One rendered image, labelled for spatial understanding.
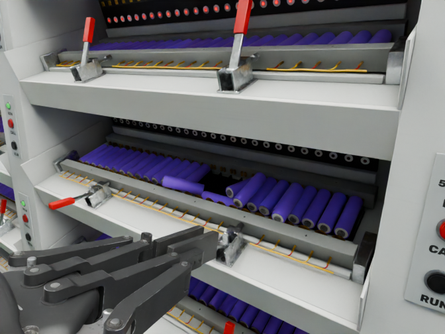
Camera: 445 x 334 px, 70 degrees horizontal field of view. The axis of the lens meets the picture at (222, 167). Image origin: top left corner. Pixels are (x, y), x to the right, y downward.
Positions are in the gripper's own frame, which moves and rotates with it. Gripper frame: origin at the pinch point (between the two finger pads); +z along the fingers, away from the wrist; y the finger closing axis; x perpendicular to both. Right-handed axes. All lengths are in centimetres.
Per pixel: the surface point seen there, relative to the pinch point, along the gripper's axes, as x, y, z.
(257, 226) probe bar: 0.8, 2.3, 10.5
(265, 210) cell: 2.1, 1.3, 14.4
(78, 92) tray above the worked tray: 14.6, -26.5, 3.6
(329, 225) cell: 2.5, 9.8, 14.4
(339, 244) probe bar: 1.5, 11.9, 11.4
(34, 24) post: 26, -45, 5
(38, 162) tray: 0.6, -44.3, 7.1
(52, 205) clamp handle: -2.3, -26.1, 0.4
